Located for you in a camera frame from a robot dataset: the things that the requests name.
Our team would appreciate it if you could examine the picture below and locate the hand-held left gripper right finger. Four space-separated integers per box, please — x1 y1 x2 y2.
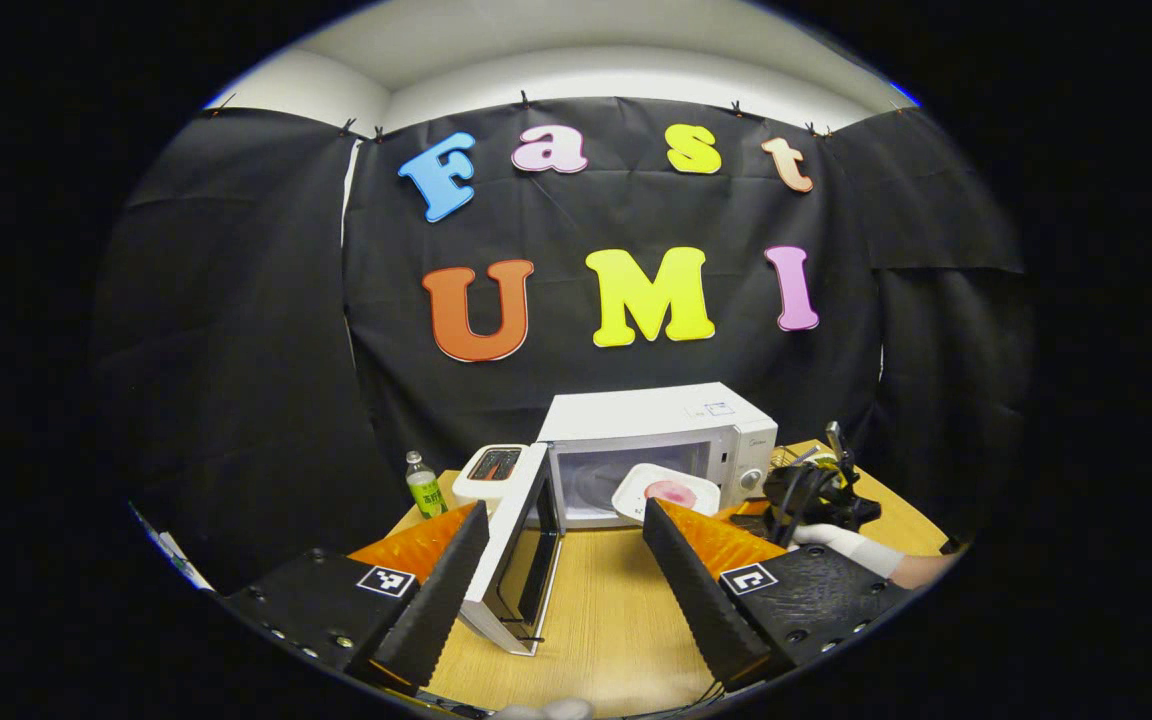
642 497 912 693

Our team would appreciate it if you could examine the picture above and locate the white square plate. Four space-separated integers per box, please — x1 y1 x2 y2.
612 462 722 525

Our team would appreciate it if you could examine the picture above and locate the green label drink bottle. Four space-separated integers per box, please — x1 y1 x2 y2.
405 450 449 519

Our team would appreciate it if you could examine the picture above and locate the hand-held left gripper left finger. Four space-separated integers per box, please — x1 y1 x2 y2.
221 500 490 693

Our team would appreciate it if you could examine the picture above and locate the black backdrop cloth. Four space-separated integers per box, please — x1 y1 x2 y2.
91 95 1037 596

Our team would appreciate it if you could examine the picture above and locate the white microwave oven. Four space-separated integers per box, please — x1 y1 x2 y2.
456 382 779 658

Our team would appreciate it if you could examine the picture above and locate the white toaster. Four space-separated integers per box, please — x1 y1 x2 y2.
451 443 532 506

